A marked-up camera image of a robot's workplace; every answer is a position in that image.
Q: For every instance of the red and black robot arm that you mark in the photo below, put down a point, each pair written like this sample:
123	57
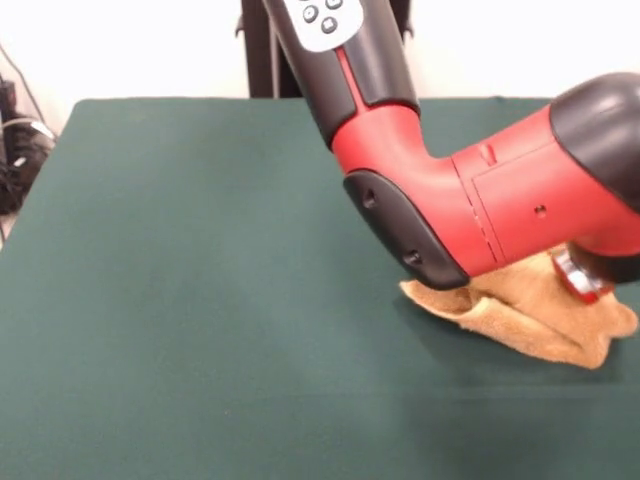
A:
425	175

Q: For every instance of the tan terry towel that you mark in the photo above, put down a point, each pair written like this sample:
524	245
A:
550	330

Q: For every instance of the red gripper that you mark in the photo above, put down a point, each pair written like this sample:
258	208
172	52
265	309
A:
590	298

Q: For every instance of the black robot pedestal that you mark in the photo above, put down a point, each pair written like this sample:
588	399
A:
260	60

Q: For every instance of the dark green table cloth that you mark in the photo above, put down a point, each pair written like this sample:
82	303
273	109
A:
200	300

